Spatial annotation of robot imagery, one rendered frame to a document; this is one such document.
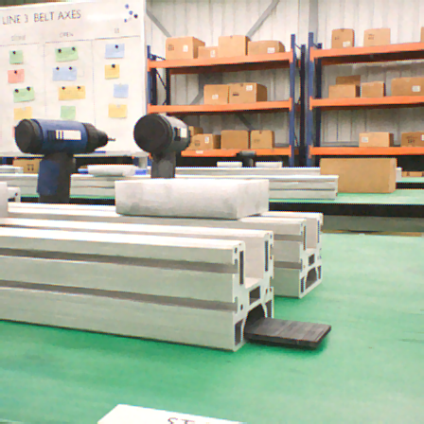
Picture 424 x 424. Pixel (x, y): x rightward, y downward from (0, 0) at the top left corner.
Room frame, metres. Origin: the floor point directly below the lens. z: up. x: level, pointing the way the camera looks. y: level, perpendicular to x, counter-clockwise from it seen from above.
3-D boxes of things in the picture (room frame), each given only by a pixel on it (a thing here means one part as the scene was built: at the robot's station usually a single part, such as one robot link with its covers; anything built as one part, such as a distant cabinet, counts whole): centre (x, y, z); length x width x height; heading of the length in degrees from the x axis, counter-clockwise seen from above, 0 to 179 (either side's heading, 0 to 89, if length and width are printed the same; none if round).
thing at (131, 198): (0.72, 0.02, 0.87); 0.16 x 0.11 x 0.07; 66
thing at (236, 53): (10.97, -0.26, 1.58); 2.83 x 0.98 x 3.15; 70
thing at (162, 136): (0.96, 0.07, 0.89); 0.20 x 0.08 x 0.22; 167
